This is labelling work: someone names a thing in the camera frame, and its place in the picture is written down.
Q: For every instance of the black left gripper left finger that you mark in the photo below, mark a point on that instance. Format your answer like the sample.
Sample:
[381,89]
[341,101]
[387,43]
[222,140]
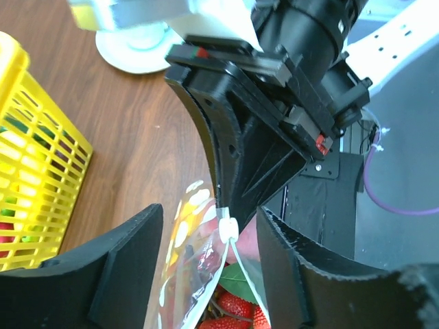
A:
[104,283]

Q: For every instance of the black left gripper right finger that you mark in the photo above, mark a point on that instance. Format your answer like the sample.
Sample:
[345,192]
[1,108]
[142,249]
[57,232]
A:
[309,286]

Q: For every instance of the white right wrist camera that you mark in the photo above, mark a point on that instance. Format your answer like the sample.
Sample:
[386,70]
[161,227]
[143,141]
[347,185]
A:
[215,18]

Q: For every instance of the yellow plastic basket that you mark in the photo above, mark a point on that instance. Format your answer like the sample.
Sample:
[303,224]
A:
[44,159]

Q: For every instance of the clear white-dotted zip bag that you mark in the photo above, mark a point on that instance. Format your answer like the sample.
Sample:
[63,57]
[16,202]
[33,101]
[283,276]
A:
[206,252]

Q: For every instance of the mint green saucer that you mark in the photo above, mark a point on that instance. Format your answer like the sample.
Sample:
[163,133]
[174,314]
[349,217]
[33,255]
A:
[137,50]

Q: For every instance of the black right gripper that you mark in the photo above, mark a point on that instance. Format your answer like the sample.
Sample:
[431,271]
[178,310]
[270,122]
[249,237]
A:
[253,159]

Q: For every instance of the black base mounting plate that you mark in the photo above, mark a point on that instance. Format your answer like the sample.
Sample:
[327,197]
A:
[321,202]

